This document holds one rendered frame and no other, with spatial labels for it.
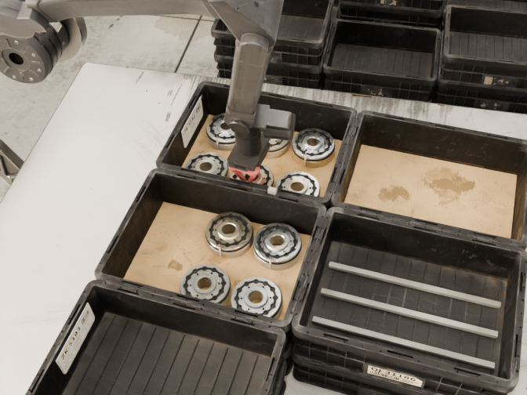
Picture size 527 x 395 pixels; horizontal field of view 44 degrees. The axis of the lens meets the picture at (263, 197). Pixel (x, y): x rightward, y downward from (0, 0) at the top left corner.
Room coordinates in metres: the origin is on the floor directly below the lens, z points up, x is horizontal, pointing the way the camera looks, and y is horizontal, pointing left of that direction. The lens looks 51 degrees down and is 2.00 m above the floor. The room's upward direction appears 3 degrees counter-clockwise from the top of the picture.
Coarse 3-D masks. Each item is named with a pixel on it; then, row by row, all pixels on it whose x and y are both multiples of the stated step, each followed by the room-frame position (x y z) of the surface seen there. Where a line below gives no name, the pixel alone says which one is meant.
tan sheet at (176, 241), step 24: (168, 216) 0.91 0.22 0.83; (192, 216) 0.91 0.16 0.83; (144, 240) 0.85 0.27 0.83; (168, 240) 0.85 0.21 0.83; (192, 240) 0.84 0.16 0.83; (144, 264) 0.79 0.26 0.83; (168, 264) 0.78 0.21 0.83; (192, 264) 0.78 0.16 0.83; (216, 264) 0.78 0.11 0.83; (240, 264) 0.77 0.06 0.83; (168, 288) 0.72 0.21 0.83; (288, 288) 0.71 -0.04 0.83
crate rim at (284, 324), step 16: (176, 176) 0.94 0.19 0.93; (192, 176) 0.94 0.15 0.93; (144, 192) 0.91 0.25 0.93; (240, 192) 0.89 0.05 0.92; (256, 192) 0.89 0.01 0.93; (320, 208) 0.83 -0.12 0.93; (128, 224) 0.82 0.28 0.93; (320, 224) 0.79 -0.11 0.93; (112, 240) 0.78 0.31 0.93; (304, 256) 0.72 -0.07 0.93; (96, 272) 0.71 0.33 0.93; (304, 272) 0.68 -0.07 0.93; (144, 288) 0.66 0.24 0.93; (160, 288) 0.66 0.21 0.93; (208, 304) 0.62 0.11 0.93; (256, 320) 0.58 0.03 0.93; (272, 320) 0.58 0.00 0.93; (288, 320) 0.58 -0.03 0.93
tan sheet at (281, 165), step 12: (204, 132) 1.17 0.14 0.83; (204, 144) 1.13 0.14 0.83; (336, 144) 1.11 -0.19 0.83; (192, 156) 1.10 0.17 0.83; (288, 156) 1.08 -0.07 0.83; (336, 156) 1.07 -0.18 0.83; (276, 168) 1.04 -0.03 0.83; (288, 168) 1.04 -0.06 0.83; (300, 168) 1.04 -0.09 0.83; (312, 168) 1.04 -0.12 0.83; (324, 168) 1.03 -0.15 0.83; (276, 180) 1.00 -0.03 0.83; (324, 180) 0.99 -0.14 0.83; (324, 192) 0.96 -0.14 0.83
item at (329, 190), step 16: (192, 96) 1.20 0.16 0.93; (272, 96) 1.18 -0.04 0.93; (288, 96) 1.18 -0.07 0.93; (352, 112) 1.11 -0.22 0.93; (176, 128) 1.10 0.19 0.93; (352, 128) 1.06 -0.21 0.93; (160, 160) 1.00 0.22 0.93; (336, 160) 0.97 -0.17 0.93; (208, 176) 0.94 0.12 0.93; (224, 176) 0.94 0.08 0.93; (336, 176) 0.92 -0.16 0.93; (288, 192) 0.89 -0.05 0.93
